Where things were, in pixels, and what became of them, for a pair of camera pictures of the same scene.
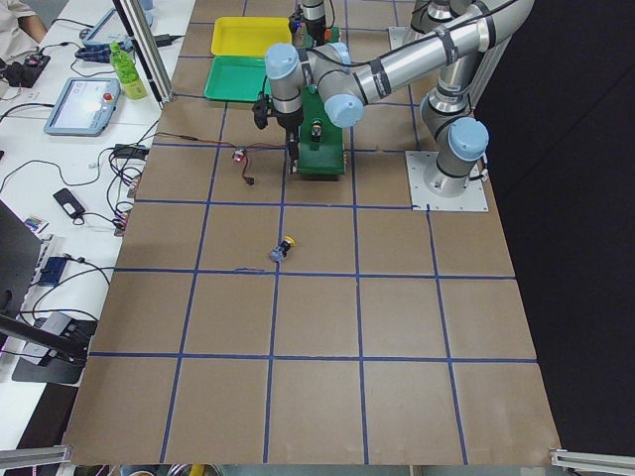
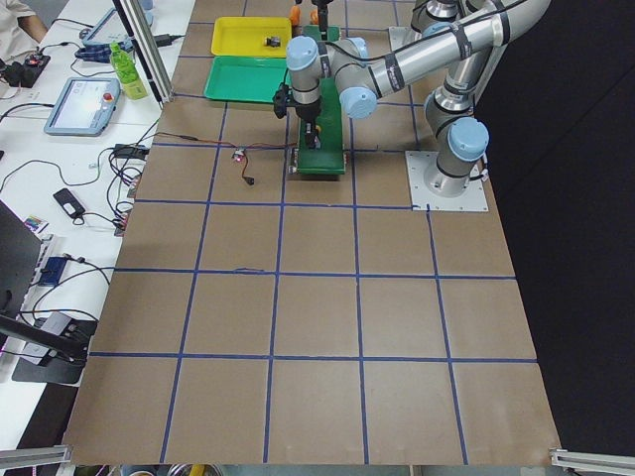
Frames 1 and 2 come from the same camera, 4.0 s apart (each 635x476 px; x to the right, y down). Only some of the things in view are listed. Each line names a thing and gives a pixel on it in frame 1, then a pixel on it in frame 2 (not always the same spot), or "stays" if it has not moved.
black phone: [68, 203] stays
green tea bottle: [132, 84] stays
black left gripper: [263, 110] to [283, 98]
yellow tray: [249, 36] stays
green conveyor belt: [321, 145] stays
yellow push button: [291, 240] to [312, 131]
